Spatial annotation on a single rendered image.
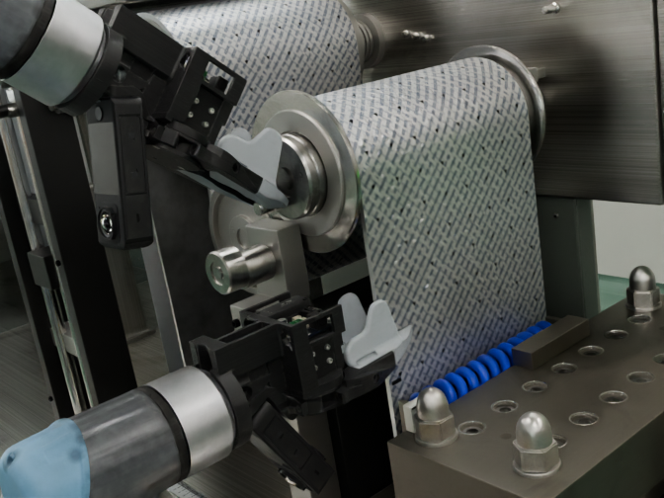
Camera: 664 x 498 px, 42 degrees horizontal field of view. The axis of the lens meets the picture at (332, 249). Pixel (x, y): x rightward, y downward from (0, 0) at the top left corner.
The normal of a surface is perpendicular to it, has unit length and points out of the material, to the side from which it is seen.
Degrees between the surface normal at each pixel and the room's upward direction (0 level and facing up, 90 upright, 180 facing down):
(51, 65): 112
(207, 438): 93
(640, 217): 90
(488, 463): 0
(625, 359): 0
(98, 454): 52
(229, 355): 90
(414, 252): 90
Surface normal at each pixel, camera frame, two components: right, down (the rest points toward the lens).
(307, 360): 0.65, 0.11
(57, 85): 0.19, 0.74
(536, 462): -0.33, 0.31
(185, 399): 0.34, -0.61
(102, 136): -0.75, 0.14
